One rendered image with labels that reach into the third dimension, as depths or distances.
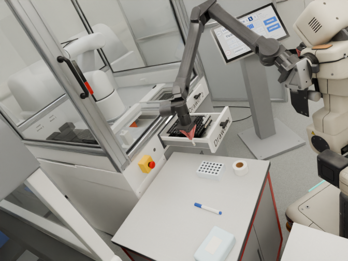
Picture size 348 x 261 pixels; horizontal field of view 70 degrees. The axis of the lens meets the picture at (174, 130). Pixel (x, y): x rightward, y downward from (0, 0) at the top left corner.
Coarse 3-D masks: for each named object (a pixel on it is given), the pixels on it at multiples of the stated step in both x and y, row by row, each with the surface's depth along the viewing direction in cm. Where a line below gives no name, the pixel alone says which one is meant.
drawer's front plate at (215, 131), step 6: (228, 108) 143; (222, 114) 137; (228, 114) 143; (216, 120) 134; (222, 120) 136; (216, 126) 131; (228, 126) 144; (210, 132) 127; (216, 132) 131; (222, 132) 137; (210, 138) 125; (216, 138) 131; (222, 138) 137; (210, 144) 127
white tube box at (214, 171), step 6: (204, 162) 131; (210, 162) 129; (198, 168) 128; (204, 168) 127; (210, 168) 125; (216, 168) 123; (222, 168) 123; (198, 174) 127; (204, 174) 124; (210, 174) 122; (216, 174) 120; (222, 174) 123
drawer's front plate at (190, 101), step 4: (200, 84) 180; (196, 88) 177; (200, 88) 180; (196, 92) 175; (200, 92) 180; (204, 92) 184; (192, 96) 171; (200, 96) 180; (204, 96) 184; (188, 100) 167; (192, 100) 171; (196, 100) 175; (200, 100) 180; (188, 104) 167; (192, 104) 171; (196, 104) 176; (188, 108) 167; (196, 108) 176; (192, 112) 171
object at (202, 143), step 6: (192, 114) 157; (198, 114) 154; (204, 114) 152; (210, 114) 149; (216, 114) 147; (174, 120) 160; (168, 126) 155; (210, 126) 148; (162, 132) 151; (162, 138) 147; (168, 138) 144; (174, 138) 141; (180, 138) 139; (186, 138) 136; (198, 138) 133; (204, 138) 131; (168, 144) 147; (174, 144) 145; (180, 144) 142; (186, 144) 139; (192, 144) 137; (198, 144) 134; (204, 144) 132
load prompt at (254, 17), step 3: (252, 15) 190; (255, 15) 190; (243, 18) 190; (246, 18) 190; (249, 18) 190; (252, 18) 190; (255, 18) 190; (258, 18) 189; (243, 21) 190; (246, 21) 190; (249, 21) 190; (222, 27) 191; (222, 30) 191; (225, 30) 190; (222, 33) 190
